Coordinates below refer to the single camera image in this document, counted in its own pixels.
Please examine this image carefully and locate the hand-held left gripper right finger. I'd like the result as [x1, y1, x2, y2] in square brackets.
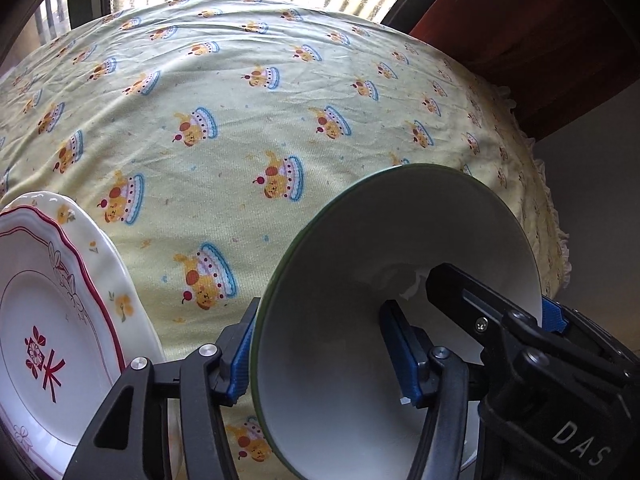
[377, 300, 472, 480]

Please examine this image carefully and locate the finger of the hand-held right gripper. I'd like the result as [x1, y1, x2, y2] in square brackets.
[539, 295, 632, 357]
[426, 262, 544, 362]

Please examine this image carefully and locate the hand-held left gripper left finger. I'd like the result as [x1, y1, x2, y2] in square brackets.
[64, 297, 262, 480]

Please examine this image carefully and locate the yellow printed tablecloth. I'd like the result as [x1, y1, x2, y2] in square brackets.
[0, 0, 571, 480]

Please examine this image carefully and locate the white red-rimmed plate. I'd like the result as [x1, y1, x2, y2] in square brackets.
[0, 203, 127, 480]

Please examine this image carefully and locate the cream floral bowl dark rim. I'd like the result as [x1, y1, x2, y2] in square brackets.
[249, 163, 545, 480]

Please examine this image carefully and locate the white beaded yellow-flower plate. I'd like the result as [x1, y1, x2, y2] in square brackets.
[30, 191, 183, 466]

